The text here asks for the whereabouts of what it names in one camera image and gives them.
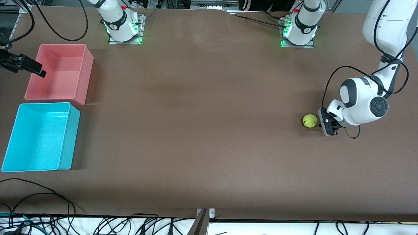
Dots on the silver metal bracket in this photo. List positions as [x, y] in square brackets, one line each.
[211, 213]

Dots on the pink plastic bin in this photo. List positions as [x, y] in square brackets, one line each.
[58, 73]

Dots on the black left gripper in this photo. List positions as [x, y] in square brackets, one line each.
[335, 132]

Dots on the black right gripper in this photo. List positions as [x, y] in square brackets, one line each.
[13, 61]

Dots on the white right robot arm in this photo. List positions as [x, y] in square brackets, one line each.
[119, 23]

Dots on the blue plastic bin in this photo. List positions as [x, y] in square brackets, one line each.
[39, 140]

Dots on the dark grey metal bar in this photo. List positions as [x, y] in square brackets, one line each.
[200, 225]

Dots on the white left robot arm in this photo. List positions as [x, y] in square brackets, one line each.
[359, 98]

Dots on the brown table cover sheet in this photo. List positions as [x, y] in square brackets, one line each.
[209, 147]

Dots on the perforated metal rail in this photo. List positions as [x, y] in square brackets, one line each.
[13, 27]

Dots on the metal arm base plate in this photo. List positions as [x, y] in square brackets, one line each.
[141, 29]
[313, 45]

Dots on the yellow-green tennis ball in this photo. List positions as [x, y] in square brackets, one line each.
[309, 120]

